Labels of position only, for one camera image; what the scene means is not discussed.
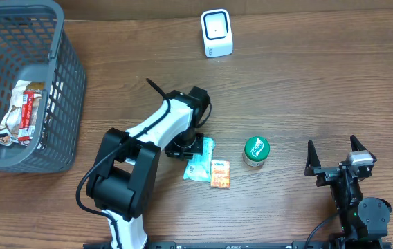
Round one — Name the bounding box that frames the beige Pantree snack pouch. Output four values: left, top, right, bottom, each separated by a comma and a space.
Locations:
0, 80, 44, 146

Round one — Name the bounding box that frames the green lidded jar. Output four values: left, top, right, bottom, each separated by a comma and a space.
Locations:
243, 136, 271, 167

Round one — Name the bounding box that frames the orange Kleenex tissue pack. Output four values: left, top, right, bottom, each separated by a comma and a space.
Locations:
210, 160, 230, 189

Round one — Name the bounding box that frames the white barcode scanner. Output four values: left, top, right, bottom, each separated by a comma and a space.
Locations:
200, 9, 233, 58

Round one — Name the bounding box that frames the teal wet wipes pack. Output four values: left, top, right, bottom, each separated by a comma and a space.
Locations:
183, 138, 216, 182

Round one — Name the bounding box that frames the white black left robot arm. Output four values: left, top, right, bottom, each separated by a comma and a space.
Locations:
75, 86, 212, 248

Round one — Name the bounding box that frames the red stick sachet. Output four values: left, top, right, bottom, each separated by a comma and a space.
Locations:
17, 90, 42, 143

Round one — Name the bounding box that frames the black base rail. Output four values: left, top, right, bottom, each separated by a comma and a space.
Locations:
83, 241, 392, 249

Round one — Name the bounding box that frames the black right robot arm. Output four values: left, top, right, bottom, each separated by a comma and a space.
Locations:
303, 135, 392, 248

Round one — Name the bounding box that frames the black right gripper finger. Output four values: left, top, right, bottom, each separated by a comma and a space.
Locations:
350, 135, 377, 162
305, 140, 321, 170

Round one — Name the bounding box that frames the grey plastic mesh basket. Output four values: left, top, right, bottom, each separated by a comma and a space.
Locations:
0, 1, 86, 172

